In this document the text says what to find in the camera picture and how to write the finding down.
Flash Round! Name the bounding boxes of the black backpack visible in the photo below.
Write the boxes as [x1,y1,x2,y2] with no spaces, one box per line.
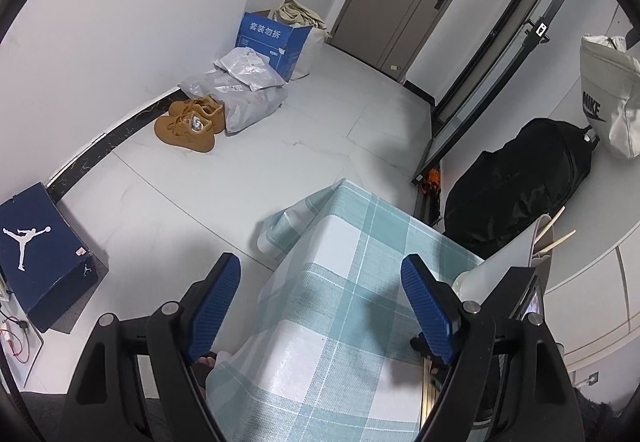
[442,118,601,258]

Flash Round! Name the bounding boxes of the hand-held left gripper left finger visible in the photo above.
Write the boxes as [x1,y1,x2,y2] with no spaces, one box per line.
[62,252,242,442]

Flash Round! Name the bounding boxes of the black sandal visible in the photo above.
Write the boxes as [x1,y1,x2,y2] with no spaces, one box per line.
[194,349,219,388]

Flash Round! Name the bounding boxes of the cream tote bag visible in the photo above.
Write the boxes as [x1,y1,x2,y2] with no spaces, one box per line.
[267,0,331,80]

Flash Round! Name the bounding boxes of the tan suede shoe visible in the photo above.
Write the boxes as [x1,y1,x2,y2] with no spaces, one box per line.
[168,96,227,133]
[154,115,217,153]

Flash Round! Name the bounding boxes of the black door latch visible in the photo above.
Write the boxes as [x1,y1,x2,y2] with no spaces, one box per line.
[525,17,551,43]

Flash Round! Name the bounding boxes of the red cable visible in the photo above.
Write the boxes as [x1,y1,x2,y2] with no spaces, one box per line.
[0,329,30,364]

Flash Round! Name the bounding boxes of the grey plastic parcel bag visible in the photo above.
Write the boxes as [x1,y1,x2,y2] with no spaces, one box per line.
[179,70,289,134]

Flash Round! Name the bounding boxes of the teal checked tablecloth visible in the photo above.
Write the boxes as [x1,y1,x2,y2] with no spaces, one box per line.
[207,178,486,442]

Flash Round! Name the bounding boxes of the white sling bag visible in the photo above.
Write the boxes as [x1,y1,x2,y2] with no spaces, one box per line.
[579,35,640,159]

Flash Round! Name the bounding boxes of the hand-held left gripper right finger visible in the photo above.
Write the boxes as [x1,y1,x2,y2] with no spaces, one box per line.
[401,253,586,442]

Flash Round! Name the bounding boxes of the bunch of wooden chopsticks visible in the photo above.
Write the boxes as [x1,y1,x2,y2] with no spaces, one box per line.
[534,205,577,255]

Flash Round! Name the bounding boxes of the black framed glass door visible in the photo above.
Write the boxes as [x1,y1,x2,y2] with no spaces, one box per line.
[410,0,583,188]

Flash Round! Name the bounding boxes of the grey white utensil holder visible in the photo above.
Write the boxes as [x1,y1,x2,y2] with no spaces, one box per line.
[454,215,553,308]

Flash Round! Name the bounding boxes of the white plastic parcel bag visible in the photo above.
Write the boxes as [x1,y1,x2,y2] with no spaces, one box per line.
[214,47,285,92]

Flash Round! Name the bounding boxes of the navy shoe box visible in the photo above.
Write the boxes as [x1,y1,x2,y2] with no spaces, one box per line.
[0,181,110,334]

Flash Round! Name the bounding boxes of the blue cardboard box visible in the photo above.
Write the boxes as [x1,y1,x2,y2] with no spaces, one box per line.
[235,10,313,82]

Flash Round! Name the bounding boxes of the white wardrobe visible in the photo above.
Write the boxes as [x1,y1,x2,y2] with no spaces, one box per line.
[434,0,640,375]

